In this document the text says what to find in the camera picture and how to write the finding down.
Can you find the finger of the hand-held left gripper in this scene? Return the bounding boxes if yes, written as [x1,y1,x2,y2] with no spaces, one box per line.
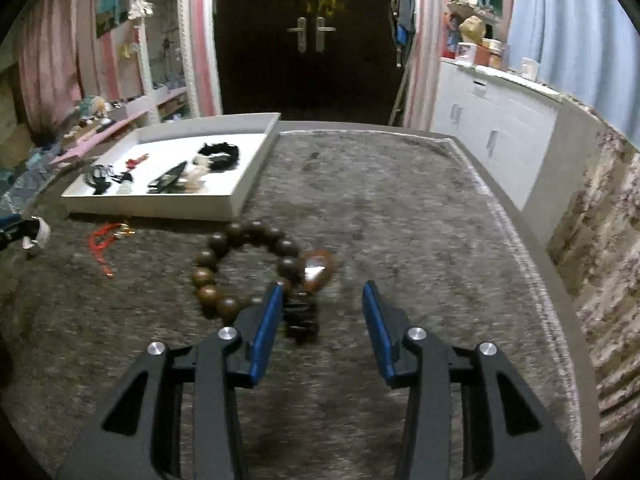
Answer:
[0,220,27,252]

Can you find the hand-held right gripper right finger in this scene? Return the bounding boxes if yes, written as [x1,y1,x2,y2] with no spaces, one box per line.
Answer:
[361,280,586,480]

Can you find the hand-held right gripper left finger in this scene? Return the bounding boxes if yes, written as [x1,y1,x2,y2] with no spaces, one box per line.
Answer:
[55,281,285,480]

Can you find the white band wristwatch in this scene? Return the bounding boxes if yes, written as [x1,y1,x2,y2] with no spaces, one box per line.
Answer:
[21,216,52,252]

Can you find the brown wooden bead bracelet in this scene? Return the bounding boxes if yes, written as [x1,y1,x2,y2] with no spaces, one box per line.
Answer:
[191,220,343,344]

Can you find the red cord bracelet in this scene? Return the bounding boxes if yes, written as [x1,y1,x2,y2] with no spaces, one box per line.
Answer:
[89,222,137,279]

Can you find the black hair ties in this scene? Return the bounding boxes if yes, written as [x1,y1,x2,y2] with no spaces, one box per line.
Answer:
[82,163,134,195]

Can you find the white shallow tray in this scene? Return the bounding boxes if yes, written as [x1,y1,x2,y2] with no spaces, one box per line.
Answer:
[61,112,282,222]

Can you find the dark small-bead bracelet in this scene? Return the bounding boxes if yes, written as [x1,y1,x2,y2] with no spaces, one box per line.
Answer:
[147,161,188,194]

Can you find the black beaded bracelet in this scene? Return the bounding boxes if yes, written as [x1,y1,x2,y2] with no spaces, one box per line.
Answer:
[199,141,241,170]

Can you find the blue patterned sofa cover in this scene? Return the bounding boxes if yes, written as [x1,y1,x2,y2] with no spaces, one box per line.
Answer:
[0,145,66,211]

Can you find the grey shaggy rug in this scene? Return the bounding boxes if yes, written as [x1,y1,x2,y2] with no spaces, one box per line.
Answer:
[0,130,583,480]

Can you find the pink bench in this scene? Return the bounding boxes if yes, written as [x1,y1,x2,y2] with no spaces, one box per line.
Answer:
[50,110,151,166]

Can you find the pale plush toy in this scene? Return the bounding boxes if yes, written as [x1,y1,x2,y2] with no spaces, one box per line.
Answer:
[75,97,111,116]

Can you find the pink curtain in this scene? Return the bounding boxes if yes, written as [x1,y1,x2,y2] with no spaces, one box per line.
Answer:
[15,0,101,146]

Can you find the white low shelf unit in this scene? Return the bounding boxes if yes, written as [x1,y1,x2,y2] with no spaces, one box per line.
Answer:
[125,87,191,123]

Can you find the floral cloth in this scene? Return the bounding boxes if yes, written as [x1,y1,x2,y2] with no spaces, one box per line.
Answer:
[547,127,640,466]

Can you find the white cabinet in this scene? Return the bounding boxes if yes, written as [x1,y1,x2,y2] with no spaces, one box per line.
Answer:
[430,57,563,211]

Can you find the dark double door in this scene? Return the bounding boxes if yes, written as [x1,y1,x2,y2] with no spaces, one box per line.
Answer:
[212,0,418,126]

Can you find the white framed mirror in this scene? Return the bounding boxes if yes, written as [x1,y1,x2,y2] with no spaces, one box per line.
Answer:
[135,0,223,123]

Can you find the tan storage box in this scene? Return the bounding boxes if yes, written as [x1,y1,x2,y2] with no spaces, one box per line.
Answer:
[475,37,506,68]

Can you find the hanging blue and black bags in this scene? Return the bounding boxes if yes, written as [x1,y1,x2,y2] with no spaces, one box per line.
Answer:
[390,0,416,68]

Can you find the beige stuffed toy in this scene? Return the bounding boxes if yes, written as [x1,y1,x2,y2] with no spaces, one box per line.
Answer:
[459,15,486,46]

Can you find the blue curtain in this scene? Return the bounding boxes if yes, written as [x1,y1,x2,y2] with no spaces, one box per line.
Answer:
[505,0,640,146]

